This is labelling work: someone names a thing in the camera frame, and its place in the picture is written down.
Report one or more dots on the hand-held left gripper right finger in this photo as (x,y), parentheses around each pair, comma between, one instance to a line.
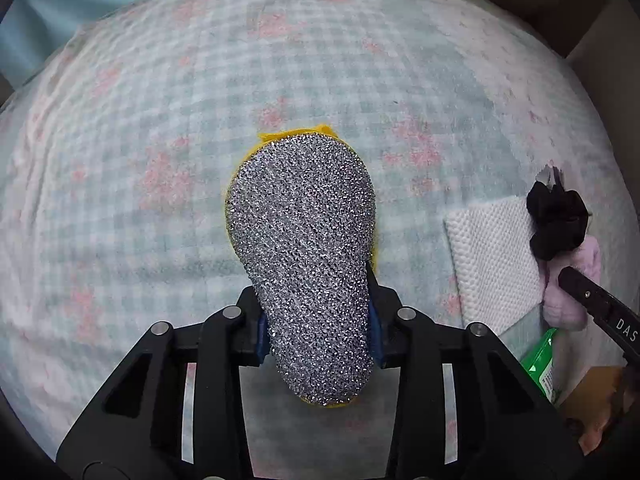
(375,332)

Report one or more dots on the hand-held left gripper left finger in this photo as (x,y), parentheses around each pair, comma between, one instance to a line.
(261,341)

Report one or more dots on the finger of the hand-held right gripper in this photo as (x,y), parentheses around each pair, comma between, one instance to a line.
(600,305)

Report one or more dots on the silver and yellow scouring sponge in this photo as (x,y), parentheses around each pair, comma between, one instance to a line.
(305,260)

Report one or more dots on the black cloth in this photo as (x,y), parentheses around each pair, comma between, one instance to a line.
(557,220)

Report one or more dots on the pink fluffy cloth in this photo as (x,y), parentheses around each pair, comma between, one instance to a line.
(567,305)

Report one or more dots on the green packet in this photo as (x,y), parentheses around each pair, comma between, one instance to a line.
(542,360)

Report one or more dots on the white textured towel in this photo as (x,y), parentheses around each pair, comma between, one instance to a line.
(495,255)

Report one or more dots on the checked blanket with pink flowers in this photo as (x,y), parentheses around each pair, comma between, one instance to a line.
(175,160)

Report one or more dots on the light blue sheet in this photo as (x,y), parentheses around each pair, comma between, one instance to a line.
(65,5)

